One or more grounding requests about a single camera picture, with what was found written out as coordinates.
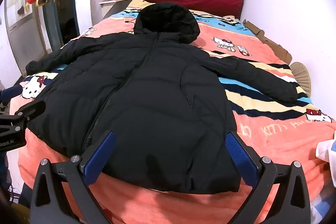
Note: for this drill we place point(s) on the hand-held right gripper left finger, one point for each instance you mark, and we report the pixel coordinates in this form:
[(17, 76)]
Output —
[(101, 153)]

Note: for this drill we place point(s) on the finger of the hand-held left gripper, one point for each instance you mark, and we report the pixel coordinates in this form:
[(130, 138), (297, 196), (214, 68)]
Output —
[(31, 109), (10, 92)]

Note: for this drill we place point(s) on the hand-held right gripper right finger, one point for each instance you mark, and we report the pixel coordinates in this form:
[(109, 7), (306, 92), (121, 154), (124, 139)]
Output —
[(240, 155)]

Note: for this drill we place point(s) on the black hooded puffer jacket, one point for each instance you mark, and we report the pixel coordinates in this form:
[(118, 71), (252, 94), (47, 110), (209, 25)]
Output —
[(147, 82)]

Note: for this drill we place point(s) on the printed cartoon cat blanket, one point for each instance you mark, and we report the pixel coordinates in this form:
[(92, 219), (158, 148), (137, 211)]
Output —
[(275, 134)]

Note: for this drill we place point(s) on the white door with window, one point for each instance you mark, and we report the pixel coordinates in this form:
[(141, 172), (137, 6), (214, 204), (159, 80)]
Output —
[(23, 29)]

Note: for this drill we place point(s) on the white cloth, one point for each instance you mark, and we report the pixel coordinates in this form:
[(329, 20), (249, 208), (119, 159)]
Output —
[(324, 150)]

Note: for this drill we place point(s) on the dark blue door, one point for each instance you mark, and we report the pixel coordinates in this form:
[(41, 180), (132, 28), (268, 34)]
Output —
[(60, 3)]

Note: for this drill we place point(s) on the white nightstand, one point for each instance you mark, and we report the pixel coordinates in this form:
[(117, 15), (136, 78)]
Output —
[(110, 7)]

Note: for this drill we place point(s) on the cardboard pieces by wall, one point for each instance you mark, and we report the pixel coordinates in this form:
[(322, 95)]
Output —
[(278, 49)]

